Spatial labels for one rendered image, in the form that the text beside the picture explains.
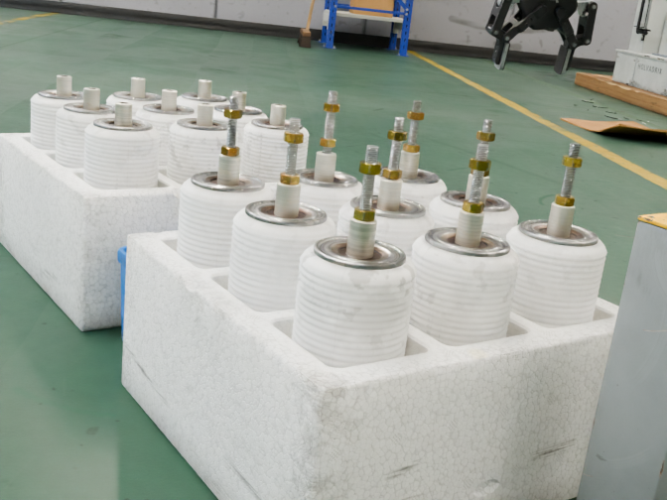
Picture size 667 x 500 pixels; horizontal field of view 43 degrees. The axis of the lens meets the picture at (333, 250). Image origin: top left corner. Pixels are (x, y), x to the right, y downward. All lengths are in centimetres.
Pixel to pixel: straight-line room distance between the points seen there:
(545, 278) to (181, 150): 57
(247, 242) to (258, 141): 49
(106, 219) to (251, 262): 37
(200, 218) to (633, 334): 42
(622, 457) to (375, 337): 22
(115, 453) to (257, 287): 23
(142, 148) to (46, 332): 26
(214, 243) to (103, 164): 31
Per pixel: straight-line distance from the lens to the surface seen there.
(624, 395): 73
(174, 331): 85
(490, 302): 75
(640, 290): 71
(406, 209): 86
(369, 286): 66
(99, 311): 114
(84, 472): 86
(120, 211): 111
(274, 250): 75
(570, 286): 83
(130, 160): 113
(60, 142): 126
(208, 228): 86
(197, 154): 118
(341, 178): 96
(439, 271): 74
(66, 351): 109
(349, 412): 65
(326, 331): 68
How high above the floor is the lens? 46
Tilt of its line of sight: 17 degrees down
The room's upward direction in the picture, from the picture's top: 7 degrees clockwise
